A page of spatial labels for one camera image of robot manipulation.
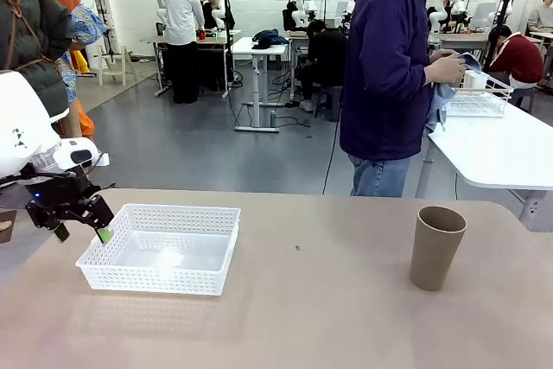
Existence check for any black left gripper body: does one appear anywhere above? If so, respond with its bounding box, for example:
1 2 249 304
24 165 103 230

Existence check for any white perforated plastic basket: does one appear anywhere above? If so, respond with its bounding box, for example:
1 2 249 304
75 203 242 297

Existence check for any brown paper cup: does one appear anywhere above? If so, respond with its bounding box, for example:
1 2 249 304
409 206 468 292

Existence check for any light blue cloth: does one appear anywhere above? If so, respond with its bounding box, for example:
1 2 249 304
424 51 483 135

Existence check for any person's right forearm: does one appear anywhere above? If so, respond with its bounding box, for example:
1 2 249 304
386 57 435 100

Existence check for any person's right hand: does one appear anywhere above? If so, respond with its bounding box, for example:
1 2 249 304
425 54 468 87

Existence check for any person's left hand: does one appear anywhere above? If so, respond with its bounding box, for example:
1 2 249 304
429 48 461 63

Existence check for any brown board with foot picture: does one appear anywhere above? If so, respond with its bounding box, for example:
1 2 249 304
0 208 18 245

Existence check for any small wooden step stool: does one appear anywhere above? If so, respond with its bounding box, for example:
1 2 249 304
96 43 128 86

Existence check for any person in dark green vest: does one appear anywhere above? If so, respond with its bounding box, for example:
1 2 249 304
0 0 74 122

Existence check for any person in orange clothes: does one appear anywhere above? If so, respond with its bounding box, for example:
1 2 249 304
17 0 109 139

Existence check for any wood-top desk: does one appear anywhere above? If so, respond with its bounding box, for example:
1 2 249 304
139 28 243 99

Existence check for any man in white shirt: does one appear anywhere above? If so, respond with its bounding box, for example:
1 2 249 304
160 0 207 105

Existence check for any white height-adjustable desk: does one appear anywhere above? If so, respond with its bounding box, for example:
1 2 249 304
230 35 289 133

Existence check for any dark clothes pile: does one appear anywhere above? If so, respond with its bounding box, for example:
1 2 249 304
251 29 289 51

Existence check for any grey stool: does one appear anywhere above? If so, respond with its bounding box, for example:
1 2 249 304
314 86 346 123

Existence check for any seated person in black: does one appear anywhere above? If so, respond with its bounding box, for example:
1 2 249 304
297 19 349 113

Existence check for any person in purple hoodie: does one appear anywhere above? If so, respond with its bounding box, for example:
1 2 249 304
340 0 437 198

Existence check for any white cup in rack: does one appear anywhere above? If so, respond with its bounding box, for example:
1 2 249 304
462 70 489 90

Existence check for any black tripod stand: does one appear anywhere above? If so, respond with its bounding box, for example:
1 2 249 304
483 0 518 73

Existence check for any person in red jacket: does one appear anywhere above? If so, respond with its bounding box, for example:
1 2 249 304
487 25 545 90

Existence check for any person in grey sweater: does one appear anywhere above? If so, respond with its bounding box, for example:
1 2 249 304
527 0 553 34

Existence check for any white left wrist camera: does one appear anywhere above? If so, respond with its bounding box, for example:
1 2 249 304
29 137 111 174

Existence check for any black floor cable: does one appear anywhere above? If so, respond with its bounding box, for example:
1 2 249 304
321 96 346 195

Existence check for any white wire dish rack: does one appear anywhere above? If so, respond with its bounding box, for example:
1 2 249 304
444 71 515 118

